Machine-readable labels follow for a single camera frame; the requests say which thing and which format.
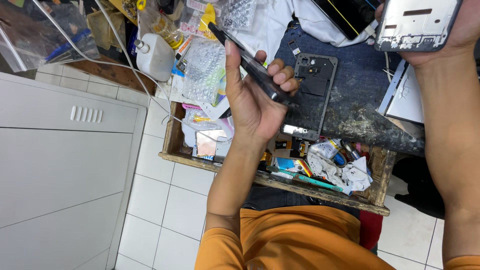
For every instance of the wooden tray of parts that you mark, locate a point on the wooden tray of parts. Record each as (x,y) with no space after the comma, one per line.
(176,150)

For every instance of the white box with colourful print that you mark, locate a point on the white box with colourful print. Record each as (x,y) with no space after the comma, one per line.
(219,108)

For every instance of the teal toothbrush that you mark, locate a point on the teal toothbrush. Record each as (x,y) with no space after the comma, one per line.
(315,182)

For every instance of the white plastic bottle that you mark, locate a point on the white plastic bottle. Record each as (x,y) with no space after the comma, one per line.
(155,58)

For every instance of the red cloth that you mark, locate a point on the red cloth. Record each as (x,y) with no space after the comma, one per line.
(370,229)

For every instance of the person's right hand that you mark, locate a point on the person's right hand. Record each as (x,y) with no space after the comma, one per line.
(465,33)

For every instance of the yellow tape roll in bag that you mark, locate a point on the yellow tape roll in bag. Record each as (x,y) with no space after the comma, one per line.
(165,26)

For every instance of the black phone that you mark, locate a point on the black phone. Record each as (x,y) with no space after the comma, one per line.
(258,73)

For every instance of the dark denim work mat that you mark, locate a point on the dark denim work mat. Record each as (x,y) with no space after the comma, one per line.
(360,90)

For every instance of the silver phone frame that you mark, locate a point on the silver phone frame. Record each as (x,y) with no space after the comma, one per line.
(416,26)

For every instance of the small card tray part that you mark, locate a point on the small card tray part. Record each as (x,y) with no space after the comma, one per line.
(294,47)

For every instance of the yellow plastic opening tool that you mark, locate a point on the yellow plastic opening tool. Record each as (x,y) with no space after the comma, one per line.
(208,20)

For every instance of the black and orange flex part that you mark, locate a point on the black and orange flex part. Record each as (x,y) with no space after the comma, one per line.
(292,148)

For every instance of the white cloth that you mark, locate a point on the white cloth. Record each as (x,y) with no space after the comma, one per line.
(277,22)

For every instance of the dark jeans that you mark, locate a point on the dark jeans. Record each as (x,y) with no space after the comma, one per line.
(277,198)

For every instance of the small bubble wrap bag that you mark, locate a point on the small bubble wrap bag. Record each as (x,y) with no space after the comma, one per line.
(239,13)

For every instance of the black phone back frame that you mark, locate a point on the black phone back frame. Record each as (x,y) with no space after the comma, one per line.
(315,84)

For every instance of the person's left hand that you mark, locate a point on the person's left hand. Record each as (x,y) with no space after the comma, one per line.
(247,112)

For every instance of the copper-coloured screen part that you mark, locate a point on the copper-coloured screen part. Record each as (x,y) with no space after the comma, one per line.
(210,143)

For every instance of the person's right fingers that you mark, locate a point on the person's right fingers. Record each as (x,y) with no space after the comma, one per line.
(378,12)

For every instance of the large bubble wrap bag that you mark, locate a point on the large bubble wrap bag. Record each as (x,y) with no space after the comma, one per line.
(204,71)

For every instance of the clear plastic bag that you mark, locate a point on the clear plastic bag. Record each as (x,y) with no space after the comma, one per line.
(41,33)

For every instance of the black smartphone with cracked screen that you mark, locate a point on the black smartphone with cracked screen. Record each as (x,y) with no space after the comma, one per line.
(347,15)

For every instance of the white cabinet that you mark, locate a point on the white cabinet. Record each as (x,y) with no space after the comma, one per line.
(63,168)

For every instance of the dirty white rag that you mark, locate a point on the dirty white rag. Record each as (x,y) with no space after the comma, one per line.
(337,172)

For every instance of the orange shirt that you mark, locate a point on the orange shirt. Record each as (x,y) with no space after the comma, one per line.
(300,243)

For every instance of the silver metal plate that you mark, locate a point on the silver metal plate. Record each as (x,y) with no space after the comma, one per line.
(407,97)

